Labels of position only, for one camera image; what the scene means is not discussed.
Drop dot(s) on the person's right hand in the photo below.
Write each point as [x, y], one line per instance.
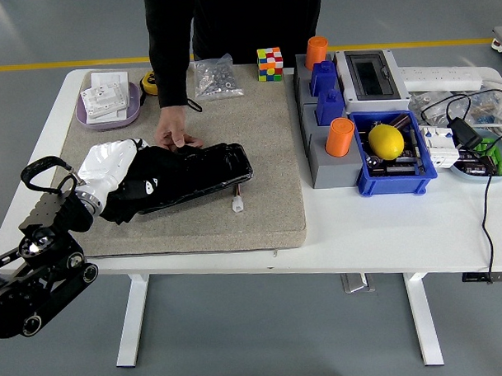
[172, 124]

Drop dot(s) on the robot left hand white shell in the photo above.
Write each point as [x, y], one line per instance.
[106, 164]

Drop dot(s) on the black rag with red tag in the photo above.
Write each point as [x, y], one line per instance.
[120, 211]

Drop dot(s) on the black film-wrapped panel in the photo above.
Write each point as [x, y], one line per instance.
[217, 168]

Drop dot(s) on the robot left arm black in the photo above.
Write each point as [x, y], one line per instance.
[39, 265]

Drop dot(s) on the person's right forearm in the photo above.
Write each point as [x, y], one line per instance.
[171, 83]

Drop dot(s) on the black desk height controller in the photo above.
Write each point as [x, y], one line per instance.
[473, 277]

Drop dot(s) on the purple tray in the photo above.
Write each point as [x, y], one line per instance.
[132, 114]

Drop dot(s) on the yellow tape measure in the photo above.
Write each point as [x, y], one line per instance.
[148, 82]

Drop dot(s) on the white flat packet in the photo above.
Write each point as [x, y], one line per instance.
[113, 115]

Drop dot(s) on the clear bag of screws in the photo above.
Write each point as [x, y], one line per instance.
[216, 80]

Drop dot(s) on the grey-brown mat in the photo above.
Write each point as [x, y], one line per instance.
[254, 155]

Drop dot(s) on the colourful puzzle cube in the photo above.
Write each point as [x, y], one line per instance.
[270, 64]

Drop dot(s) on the person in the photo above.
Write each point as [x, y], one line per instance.
[253, 23]

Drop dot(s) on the blue block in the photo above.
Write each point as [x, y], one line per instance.
[324, 80]
[331, 109]

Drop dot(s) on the orange cylinder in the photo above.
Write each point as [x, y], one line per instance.
[316, 51]
[339, 137]

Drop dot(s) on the white table leg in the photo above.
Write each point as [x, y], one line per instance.
[425, 322]
[132, 324]

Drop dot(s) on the grey block holder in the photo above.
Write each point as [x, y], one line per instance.
[337, 170]

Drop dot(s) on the white grey distribution box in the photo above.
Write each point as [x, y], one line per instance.
[351, 98]

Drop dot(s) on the yellow lemon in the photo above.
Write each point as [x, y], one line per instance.
[386, 141]

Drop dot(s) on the blue plastic bin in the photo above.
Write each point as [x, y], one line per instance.
[391, 185]

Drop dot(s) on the brown cylindrical component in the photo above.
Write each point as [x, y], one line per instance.
[401, 121]

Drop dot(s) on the black electronic module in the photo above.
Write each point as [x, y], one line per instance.
[399, 168]

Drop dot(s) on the grey metal floor plate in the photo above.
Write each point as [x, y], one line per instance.
[356, 283]

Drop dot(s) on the clear bag of parts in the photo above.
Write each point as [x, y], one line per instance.
[425, 101]

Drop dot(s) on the white circuit breaker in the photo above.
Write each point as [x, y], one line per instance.
[439, 148]

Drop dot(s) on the white power strip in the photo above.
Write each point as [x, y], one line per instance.
[437, 77]

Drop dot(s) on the dark relay module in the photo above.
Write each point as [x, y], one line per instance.
[473, 165]

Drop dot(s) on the green terminal block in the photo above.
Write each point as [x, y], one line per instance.
[497, 156]

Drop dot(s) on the white wall socket plate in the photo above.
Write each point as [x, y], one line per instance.
[104, 100]

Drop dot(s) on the white switch box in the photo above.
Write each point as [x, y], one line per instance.
[108, 79]

